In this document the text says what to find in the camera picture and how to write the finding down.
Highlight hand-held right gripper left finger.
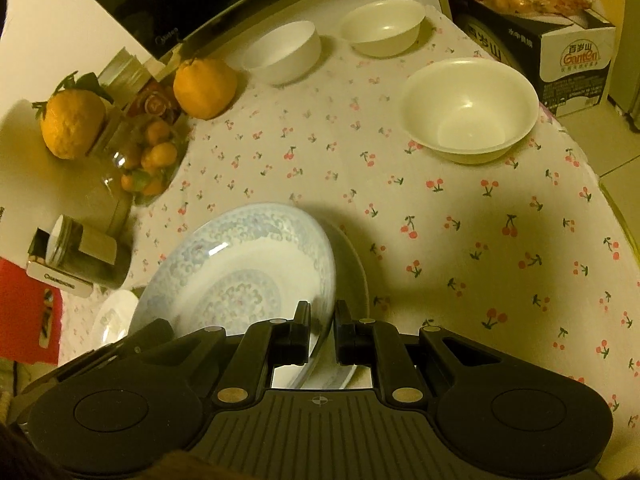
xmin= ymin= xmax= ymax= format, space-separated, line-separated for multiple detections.
xmin=119 ymin=301 xmax=312 ymax=407

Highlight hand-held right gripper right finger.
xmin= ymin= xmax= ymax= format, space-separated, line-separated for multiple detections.
xmin=334 ymin=301 xmax=506 ymax=406

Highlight blue patterned plate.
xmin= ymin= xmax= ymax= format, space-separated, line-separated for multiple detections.
xmin=129 ymin=204 xmax=337 ymax=391

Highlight white embossed plate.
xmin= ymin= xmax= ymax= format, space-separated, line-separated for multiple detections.
xmin=92 ymin=290 xmax=141 ymax=350

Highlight large white bowl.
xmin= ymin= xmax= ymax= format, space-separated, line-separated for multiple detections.
xmin=399 ymin=57 xmax=540 ymax=165

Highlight plain white plate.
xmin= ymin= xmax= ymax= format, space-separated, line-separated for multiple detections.
xmin=300 ymin=222 xmax=371 ymax=391

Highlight cherry print tablecloth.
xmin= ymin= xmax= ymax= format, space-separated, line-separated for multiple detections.
xmin=60 ymin=5 xmax=623 ymax=441

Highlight dark jar with clear lid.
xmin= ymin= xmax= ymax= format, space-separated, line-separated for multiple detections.
xmin=45 ymin=215 xmax=132 ymax=289

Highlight white flat box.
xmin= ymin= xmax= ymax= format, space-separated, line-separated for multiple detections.
xmin=25 ymin=230 xmax=96 ymax=298

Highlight large orange citrus fruit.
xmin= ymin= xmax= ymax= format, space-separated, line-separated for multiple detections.
xmin=172 ymin=57 xmax=238 ymax=121

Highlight red packet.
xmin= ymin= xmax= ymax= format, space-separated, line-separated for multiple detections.
xmin=0 ymin=257 xmax=63 ymax=366

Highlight small deep white bowl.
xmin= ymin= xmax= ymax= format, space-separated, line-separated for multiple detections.
xmin=225 ymin=21 xmax=322 ymax=86

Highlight white bowl with flared rim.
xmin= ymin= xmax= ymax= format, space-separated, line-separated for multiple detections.
xmin=339 ymin=0 xmax=427 ymax=58

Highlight orange citrus fruit with leaves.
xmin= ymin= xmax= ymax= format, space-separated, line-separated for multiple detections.
xmin=32 ymin=71 xmax=113 ymax=161

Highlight dark bottled water carton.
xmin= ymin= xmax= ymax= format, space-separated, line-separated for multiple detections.
xmin=452 ymin=0 xmax=617 ymax=118

